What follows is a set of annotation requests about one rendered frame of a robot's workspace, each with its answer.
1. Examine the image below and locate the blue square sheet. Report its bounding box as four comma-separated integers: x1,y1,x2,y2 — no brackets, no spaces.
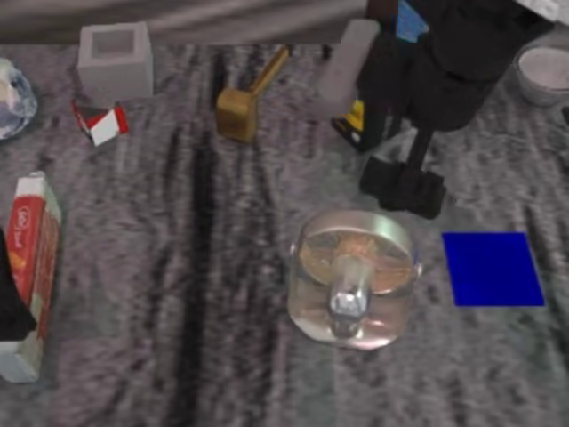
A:
440,230,546,308

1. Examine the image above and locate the yellow and black tool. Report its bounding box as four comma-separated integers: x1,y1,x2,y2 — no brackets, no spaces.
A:
331,98,387,155

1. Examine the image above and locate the white bowl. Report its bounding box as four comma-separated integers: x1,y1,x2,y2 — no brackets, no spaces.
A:
515,45,569,107

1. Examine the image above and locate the wooden mallet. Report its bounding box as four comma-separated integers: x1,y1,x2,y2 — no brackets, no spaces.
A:
216,44,292,144

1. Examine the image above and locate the red and white small carton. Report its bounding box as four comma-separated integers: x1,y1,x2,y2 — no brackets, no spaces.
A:
71,98,131,148

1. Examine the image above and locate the white hollow cube box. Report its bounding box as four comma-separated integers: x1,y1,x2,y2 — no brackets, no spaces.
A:
77,20,155,100

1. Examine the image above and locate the red and white rectangular box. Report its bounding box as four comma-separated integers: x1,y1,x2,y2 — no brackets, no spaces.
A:
0,171,63,384

